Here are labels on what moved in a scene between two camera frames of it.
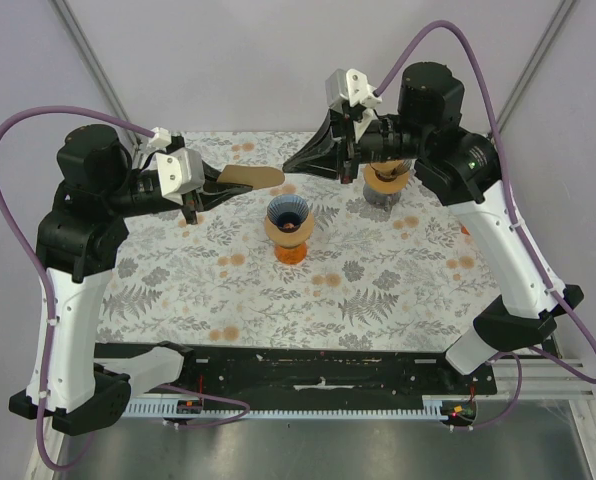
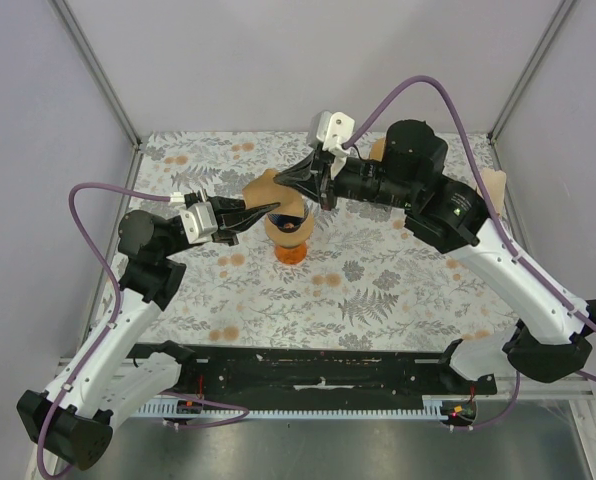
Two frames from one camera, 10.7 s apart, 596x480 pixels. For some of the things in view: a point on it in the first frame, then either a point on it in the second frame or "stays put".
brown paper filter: x=252 y=176 → x=264 y=190
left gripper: x=212 y=194 → x=234 y=218
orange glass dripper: x=291 y=256 stays put
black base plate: x=329 y=372 stays put
